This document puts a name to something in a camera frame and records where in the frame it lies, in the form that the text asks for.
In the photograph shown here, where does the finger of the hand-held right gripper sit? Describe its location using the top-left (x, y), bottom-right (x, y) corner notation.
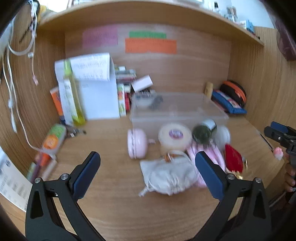
top-left (264, 126), bottom-right (288, 148)
top-left (270, 121), bottom-right (296, 138)

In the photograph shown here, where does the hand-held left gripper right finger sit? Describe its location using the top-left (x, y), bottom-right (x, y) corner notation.
top-left (192, 151), bottom-right (272, 241)

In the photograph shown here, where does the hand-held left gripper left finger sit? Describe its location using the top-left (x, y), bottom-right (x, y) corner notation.
top-left (25, 151), bottom-right (107, 241)

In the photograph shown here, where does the pink striped cloth pouch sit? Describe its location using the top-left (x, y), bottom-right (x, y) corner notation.
top-left (186, 140), bottom-right (226, 188)

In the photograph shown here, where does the beige tape roll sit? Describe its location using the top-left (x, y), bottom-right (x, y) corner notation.
top-left (158, 123), bottom-right (192, 156)

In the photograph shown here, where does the clear plastic storage bin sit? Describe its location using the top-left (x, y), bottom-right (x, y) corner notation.
top-left (129, 91), bottom-right (229, 139)

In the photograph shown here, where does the wooden desktop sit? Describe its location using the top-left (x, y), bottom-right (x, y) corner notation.
top-left (14, 113), bottom-right (289, 241)

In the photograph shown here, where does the person's right hand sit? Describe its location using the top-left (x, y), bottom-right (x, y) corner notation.
top-left (284, 162), bottom-right (296, 193)

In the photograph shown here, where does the red pouch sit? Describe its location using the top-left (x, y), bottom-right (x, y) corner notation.
top-left (225, 144), bottom-right (244, 173)

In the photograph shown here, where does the white round container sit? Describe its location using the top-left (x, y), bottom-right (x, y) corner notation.
top-left (213, 126), bottom-right (231, 149)

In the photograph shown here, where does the dark green jar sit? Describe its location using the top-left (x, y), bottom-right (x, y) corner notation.
top-left (192, 119), bottom-right (217, 145)

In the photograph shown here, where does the orange and green tube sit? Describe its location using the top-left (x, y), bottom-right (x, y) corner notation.
top-left (35, 124), bottom-right (67, 166)

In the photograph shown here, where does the colourful packet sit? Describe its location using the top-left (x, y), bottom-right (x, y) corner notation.
top-left (26, 160), bottom-right (58, 183)

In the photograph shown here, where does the pink round case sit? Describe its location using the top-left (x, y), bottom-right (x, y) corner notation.
top-left (127, 128), bottom-right (149, 159)

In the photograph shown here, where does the blue zip pouch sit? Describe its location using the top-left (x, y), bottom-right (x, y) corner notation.
top-left (211, 90), bottom-right (247, 114)

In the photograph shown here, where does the orange and black round case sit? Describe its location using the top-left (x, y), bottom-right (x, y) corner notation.
top-left (220, 80), bottom-right (247, 108)

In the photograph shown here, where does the yellow green bottle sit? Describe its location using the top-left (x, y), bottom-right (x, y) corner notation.
top-left (63, 59), bottom-right (86, 126)

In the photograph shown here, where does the white paper pad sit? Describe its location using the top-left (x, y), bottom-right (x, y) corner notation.
top-left (55, 53), bottom-right (121, 120)

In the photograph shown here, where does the white and green box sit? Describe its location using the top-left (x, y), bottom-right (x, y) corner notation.
top-left (58, 79), bottom-right (77, 126)

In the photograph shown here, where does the printed paper sheet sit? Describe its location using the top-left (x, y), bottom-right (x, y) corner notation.
top-left (0, 148), bottom-right (33, 212)

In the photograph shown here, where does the orange box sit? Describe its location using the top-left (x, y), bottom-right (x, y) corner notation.
top-left (50, 87), bottom-right (65, 123)

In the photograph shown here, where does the beige cylinder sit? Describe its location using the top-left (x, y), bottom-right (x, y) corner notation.
top-left (204, 82), bottom-right (213, 99)

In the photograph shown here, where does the stack of books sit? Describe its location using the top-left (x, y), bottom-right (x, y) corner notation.
top-left (114, 65), bottom-right (137, 117)

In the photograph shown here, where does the dark maroon bag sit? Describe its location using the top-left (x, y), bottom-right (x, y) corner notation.
top-left (275, 19), bottom-right (296, 61)

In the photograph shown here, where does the small white box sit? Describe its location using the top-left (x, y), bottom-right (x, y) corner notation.
top-left (131, 75), bottom-right (153, 93)

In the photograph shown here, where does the pink sticky note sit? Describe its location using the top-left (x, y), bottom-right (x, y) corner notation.
top-left (82, 25), bottom-right (118, 48)

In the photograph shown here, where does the orange sticky note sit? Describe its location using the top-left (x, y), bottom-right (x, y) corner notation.
top-left (125, 38), bottom-right (177, 54)

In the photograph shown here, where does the green sticky note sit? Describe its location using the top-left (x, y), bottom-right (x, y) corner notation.
top-left (129, 31), bottom-right (167, 39)

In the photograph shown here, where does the grey drawstring pouch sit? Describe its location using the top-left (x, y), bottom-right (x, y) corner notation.
top-left (139, 154), bottom-right (199, 197)

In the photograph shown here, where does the white cable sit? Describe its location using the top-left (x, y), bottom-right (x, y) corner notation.
top-left (5, 0), bottom-right (41, 151)

